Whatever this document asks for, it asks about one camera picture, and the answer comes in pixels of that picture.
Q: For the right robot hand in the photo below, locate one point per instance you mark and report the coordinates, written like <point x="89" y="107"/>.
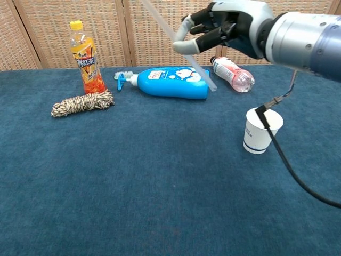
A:
<point x="239" y="24"/>

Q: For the translucent plastic straw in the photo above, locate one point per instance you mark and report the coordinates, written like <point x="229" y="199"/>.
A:
<point x="196" y="67"/>

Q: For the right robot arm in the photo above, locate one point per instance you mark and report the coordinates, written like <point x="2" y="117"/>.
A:
<point x="306" y="42"/>

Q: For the white paper cup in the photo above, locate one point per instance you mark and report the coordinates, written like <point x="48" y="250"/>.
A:
<point x="255" y="136"/>

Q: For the pink drink plastic bottle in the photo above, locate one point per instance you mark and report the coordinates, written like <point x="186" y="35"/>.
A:
<point x="234" y="73"/>

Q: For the blue pump detergent bottle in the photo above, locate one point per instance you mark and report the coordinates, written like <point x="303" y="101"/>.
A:
<point x="170" y="82"/>

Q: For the woven folding screen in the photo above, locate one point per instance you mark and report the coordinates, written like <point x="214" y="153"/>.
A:
<point x="106" y="29"/>

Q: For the orange iced tea bottle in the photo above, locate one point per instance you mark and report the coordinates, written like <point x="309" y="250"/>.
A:
<point x="88" y="66"/>

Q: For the teal table cloth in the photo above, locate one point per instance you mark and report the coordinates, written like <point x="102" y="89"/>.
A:
<point x="133" y="186"/>

